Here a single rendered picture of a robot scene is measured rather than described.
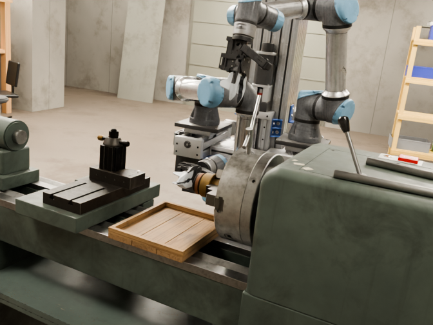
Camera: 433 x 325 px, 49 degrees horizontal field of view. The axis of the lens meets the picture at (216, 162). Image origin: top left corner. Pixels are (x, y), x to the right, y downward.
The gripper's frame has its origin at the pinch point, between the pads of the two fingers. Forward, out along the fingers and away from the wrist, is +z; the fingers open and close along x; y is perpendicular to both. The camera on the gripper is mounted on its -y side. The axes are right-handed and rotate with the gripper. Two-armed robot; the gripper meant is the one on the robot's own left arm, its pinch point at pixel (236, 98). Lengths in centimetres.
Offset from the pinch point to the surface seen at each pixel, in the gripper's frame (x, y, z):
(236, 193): 13.7, -11.8, 29.1
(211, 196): 11.6, -2.9, 32.3
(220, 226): 10.6, -7.6, 40.6
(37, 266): -8, 81, 85
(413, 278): 19, -64, 38
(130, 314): -3, 27, 86
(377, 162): -1.8, -47.8, 11.8
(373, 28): -789, 91, -229
